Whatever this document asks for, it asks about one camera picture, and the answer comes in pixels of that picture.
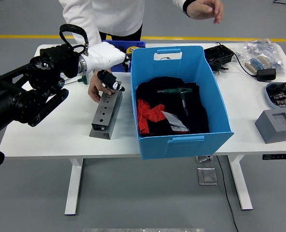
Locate person's left hand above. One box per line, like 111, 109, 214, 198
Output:
187, 0, 225, 25

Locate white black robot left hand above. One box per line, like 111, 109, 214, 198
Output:
85, 42, 132, 94

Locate person's right hand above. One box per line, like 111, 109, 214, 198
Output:
87, 71, 115, 103

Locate grey metal tool rack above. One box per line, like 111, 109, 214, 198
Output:
89, 90, 123, 141

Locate large green T-handle wrench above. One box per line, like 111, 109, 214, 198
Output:
157, 87, 193, 119

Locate large light blue box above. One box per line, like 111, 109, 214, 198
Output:
130, 45, 235, 160

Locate yellow tape measure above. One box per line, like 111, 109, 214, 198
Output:
126, 45, 141, 54

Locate small dark blue bin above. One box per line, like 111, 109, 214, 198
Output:
102, 40, 146, 73

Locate person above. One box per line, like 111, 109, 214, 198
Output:
58, 0, 225, 103

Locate black plastic tray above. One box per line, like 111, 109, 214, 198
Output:
204, 44, 235, 66

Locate red cloth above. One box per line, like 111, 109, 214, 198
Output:
137, 98, 167, 135

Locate black round cylinder part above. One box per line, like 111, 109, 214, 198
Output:
210, 59, 223, 72

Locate clear plastic component bags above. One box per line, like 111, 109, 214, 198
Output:
234, 38, 286, 77

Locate beige resistor strip bundle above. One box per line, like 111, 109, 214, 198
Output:
244, 55, 271, 75

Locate white grey fabric piece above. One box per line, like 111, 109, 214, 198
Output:
162, 111, 191, 133

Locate black power adapter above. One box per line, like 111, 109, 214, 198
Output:
257, 68, 277, 82

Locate white table leg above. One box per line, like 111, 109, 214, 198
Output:
227, 155, 254, 211
64, 158, 84, 216

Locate black cloth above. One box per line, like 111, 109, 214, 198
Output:
135, 76, 210, 137

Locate light blue dish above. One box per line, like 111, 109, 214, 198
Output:
265, 82, 286, 110

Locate electronic parts pile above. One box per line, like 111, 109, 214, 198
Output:
266, 82, 286, 109

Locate small metal floor plate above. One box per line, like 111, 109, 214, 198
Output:
195, 155, 215, 163

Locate square metal floor plate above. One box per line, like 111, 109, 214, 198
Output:
197, 167, 218, 186

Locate grey foam block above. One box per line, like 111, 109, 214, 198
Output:
255, 108, 286, 145

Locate black table control panel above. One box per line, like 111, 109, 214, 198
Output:
262, 153, 286, 160

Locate short green T-handle hex wrench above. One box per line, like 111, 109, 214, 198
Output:
65, 75, 88, 85

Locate black adapter cable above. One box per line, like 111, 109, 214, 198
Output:
215, 42, 258, 78

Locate black floor cable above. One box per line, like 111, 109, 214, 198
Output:
215, 156, 239, 232

